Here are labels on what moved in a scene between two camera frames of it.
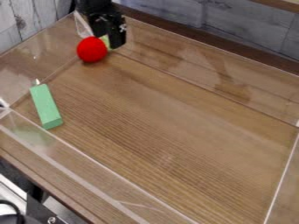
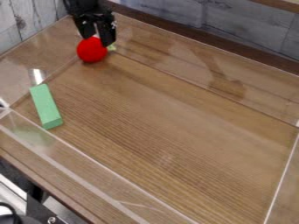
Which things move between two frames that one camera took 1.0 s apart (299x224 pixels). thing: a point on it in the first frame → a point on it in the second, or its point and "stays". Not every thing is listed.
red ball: [91, 49] stays
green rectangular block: [44, 106] stays
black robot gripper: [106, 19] → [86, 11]
